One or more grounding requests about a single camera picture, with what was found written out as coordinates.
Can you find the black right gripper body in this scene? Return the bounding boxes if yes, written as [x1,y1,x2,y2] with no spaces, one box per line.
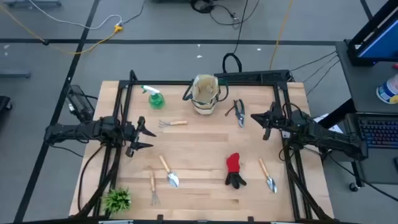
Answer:
[262,101,289,141]

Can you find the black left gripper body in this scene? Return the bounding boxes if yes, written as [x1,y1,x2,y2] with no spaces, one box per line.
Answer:
[123,116,147,158]

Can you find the pruning shears green handles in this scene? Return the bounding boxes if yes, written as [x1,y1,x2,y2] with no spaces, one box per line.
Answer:
[224,98,246,129]

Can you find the green spray bottle white nozzle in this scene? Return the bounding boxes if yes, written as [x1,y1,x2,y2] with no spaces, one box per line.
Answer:
[140,85,166,110]

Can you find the bent-tine hand rake wooden handle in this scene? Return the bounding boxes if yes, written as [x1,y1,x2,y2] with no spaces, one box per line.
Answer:
[158,119,188,128]

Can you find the red and black gardening glove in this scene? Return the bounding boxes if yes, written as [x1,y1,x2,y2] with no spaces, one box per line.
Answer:
[224,152,248,190]

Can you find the beige gardening bag green trim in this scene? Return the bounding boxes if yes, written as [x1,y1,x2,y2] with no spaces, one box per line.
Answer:
[182,73,229,116]

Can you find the long black power box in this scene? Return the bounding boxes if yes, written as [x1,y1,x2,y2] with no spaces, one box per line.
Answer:
[214,69,292,83]

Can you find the white paper sheet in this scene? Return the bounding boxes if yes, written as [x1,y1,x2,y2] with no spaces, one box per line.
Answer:
[313,113,343,134]

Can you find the small green artificial plant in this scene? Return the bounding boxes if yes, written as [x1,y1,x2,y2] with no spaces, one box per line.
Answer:
[101,186,132,215]

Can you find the black mesh box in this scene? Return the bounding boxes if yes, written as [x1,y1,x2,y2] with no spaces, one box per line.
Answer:
[65,84,96,123]

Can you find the grey desk black legs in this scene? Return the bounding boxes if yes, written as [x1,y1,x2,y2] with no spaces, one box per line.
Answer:
[317,40,398,192]

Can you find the black keyboard coloured keys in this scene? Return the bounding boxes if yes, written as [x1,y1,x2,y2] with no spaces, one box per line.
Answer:
[357,118,398,149]

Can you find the white blue wipes container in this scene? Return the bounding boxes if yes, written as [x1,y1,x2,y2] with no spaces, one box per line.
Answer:
[375,73,398,105]

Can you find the black monitor blue screen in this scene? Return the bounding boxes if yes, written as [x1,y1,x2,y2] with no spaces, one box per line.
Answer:
[346,0,398,67]

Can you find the black floor object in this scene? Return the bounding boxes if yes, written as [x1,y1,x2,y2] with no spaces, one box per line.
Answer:
[0,95,13,113]

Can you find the grey furniture base bar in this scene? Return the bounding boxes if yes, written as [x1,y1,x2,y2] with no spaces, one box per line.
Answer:
[0,70,31,78]
[2,0,62,8]

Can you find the straight-tine hand fork wooden handle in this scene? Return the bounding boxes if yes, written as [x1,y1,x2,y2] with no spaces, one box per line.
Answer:
[149,171,161,206]

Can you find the wide trowel wooden handle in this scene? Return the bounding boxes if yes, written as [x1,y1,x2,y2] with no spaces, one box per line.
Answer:
[159,155,180,189]

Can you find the narrow trowel wooden handle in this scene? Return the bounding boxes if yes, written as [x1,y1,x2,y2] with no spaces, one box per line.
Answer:
[258,157,278,194]

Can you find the black aluminium table frame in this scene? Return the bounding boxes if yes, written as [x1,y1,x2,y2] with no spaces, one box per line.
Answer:
[74,70,335,222]

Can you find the thick black left arm hose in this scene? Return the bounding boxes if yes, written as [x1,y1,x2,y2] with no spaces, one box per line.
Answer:
[76,143,108,216]

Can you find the thick looped black cable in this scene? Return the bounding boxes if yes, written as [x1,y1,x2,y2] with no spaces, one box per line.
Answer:
[221,0,249,75]

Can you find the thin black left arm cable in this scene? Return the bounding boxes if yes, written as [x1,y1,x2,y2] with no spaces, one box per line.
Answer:
[49,143,85,159]

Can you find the tangled black floor cable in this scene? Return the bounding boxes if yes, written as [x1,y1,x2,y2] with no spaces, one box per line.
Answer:
[208,0,261,30]

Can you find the yellow cable with plug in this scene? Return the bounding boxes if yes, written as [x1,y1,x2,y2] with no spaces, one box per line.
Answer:
[0,4,124,56]

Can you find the white cable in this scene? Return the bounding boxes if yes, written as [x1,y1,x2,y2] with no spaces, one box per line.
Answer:
[29,0,123,30]

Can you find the coiled black cable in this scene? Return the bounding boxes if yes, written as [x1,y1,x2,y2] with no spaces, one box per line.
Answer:
[190,0,215,14]

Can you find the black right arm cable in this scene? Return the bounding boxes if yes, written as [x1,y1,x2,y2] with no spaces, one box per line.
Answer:
[323,149,398,203]

